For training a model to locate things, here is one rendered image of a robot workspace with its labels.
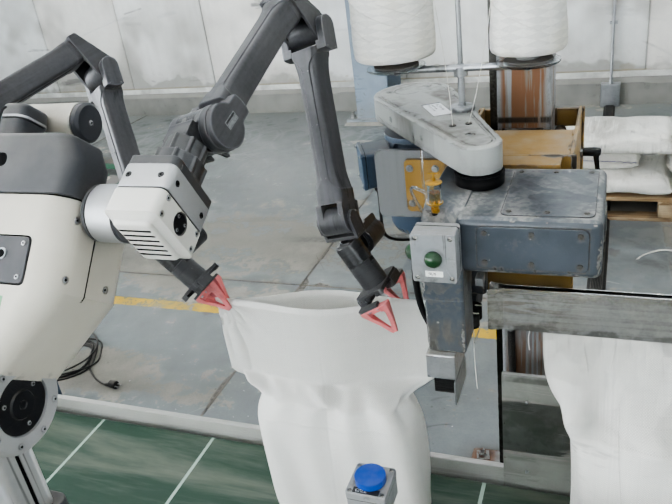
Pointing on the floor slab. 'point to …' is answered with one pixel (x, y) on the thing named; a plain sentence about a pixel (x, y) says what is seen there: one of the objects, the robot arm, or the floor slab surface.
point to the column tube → (529, 92)
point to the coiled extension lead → (89, 364)
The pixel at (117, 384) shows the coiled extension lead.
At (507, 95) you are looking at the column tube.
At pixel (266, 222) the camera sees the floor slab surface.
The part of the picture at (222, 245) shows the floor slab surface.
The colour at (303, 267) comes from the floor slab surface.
